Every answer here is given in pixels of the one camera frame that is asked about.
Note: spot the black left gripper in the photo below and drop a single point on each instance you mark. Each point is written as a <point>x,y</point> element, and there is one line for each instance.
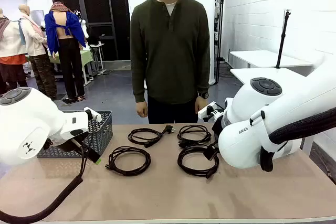
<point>81,145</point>

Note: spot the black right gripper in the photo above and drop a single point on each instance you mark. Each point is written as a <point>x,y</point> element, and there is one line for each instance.
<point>218,130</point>

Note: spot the person's right forearm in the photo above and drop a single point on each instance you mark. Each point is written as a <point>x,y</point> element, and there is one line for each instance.
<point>139,85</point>

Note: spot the person's left forearm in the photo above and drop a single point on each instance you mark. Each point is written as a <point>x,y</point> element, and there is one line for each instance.
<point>203,77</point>

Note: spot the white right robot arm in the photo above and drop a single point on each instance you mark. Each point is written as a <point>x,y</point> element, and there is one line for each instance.
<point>288,108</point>

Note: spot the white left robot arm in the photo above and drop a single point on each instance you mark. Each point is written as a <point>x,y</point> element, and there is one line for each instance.
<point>26,119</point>

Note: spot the person's left hand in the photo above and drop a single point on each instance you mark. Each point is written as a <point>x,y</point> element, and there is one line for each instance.
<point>201,104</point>

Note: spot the person's right hand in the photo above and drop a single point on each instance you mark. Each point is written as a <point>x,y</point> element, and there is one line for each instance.
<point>142,109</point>

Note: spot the grey plastic basket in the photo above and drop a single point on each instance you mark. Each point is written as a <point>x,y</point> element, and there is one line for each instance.
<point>105,134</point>

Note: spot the black braided left arm sleeve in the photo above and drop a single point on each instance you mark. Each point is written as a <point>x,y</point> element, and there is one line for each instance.
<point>65,195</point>

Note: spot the black wristwatch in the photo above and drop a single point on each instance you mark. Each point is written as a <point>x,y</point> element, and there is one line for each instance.
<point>203,95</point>

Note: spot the table with green cloth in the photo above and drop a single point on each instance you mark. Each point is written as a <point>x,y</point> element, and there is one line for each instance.
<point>88,56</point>

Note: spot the white table with pole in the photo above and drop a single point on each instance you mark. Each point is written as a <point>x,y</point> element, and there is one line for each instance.
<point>262,57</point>

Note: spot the person in green henley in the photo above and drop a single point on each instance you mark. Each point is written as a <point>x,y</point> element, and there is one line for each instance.
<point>170,51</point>

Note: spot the small white desk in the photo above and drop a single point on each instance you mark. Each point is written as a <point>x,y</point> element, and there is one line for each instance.
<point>98,47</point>

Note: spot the mannequin in blue shirt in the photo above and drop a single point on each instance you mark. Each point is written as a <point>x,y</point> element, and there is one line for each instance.
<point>65,51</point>

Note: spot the mannequin with pink scarf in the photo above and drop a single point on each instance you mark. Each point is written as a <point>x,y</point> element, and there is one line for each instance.
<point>39,51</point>

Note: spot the black truss stand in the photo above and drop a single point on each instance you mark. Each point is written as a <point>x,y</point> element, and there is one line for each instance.
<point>219,24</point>

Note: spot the black tripod pole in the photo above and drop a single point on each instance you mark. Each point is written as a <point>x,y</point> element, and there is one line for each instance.
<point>283,40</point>

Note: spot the small white mannequin torso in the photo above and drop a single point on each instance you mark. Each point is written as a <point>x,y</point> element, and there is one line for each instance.
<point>83,24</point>

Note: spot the mannequin in white jacket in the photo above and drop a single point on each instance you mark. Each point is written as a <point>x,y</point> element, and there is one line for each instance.
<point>10,40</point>

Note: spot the black mesh partition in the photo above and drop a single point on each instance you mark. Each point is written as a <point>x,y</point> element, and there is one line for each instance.
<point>99,11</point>

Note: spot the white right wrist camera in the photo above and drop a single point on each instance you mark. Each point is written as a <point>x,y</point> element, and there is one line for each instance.
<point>207,111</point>

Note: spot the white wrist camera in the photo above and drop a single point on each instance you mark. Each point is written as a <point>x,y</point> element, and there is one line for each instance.
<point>94,115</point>
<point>207,111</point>

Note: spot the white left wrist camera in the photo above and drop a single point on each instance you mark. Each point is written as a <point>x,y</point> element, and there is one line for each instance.
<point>94,115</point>

